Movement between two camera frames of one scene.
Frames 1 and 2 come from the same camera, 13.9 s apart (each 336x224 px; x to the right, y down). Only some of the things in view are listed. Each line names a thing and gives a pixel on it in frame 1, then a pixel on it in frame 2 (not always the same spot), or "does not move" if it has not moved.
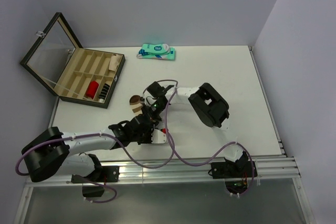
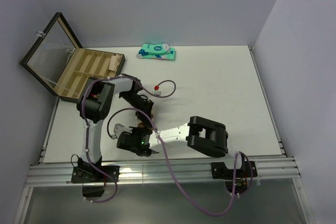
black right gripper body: [153, 112] -> [138, 130]
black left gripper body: [144, 137] -> [136, 101]
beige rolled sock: [114, 62] does not move
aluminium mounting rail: [269, 168] does not move
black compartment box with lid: [56, 58] does not move
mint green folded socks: [159, 51] does not move
